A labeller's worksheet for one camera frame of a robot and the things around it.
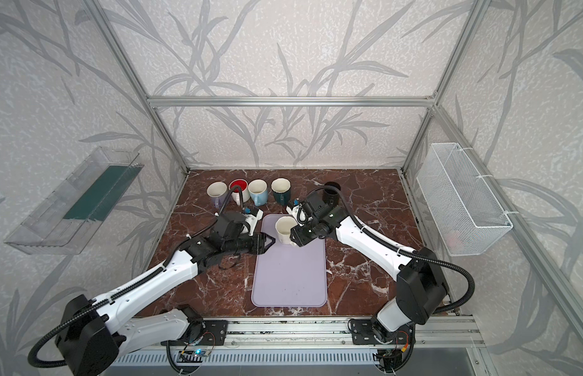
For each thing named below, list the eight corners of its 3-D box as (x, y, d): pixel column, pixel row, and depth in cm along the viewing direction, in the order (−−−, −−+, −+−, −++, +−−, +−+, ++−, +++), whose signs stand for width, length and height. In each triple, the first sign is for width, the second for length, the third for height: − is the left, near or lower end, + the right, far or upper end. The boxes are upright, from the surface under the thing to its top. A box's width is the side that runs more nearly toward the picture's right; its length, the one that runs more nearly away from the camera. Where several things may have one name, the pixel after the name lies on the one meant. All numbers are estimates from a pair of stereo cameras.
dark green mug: (272, 214, 105) (269, 199, 97) (274, 193, 114) (272, 177, 105) (289, 214, 105) (287, 199, 97) (290, 193, 114) (289, 177, 105)
